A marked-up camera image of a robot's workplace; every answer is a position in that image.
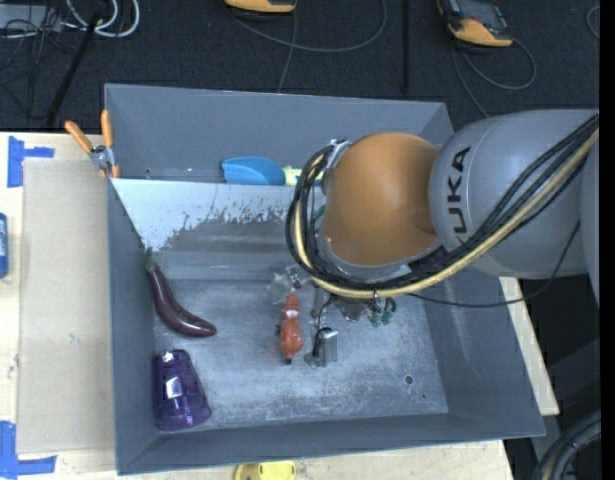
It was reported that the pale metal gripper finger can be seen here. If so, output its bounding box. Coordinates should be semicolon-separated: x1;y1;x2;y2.
304;326;340;368
269;264;309;305

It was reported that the yellow-green toy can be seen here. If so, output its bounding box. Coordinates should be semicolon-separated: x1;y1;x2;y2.
281;165;308;187

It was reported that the grey metal bin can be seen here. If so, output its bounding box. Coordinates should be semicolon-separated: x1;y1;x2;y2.
102;82;547;475

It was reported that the purple toy eggplant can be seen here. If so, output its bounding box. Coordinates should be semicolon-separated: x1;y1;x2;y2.
145;247;219;339

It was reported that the blue plastic scoop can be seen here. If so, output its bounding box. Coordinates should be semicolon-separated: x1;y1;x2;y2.
220;155;287;187

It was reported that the orange toy fox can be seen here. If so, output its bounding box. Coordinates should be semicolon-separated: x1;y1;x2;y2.
277;292;305;365

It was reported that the pale wood flat board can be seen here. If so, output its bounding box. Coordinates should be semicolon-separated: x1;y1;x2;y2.
15;157;118;455

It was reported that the purple plastic cup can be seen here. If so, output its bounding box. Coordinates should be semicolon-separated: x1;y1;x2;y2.
151;348;213;432

